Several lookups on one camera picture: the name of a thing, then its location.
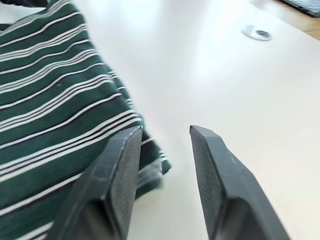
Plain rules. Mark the green white striped T-shirt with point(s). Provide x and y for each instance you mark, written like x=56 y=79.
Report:
x=55 y=105

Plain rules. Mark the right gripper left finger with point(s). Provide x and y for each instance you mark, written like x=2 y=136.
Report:
x=110 y=180

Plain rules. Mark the grey laptop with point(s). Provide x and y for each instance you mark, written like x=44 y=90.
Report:
x=303 y=6

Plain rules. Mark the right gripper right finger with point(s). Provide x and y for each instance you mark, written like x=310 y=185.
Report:
x=225 y=180

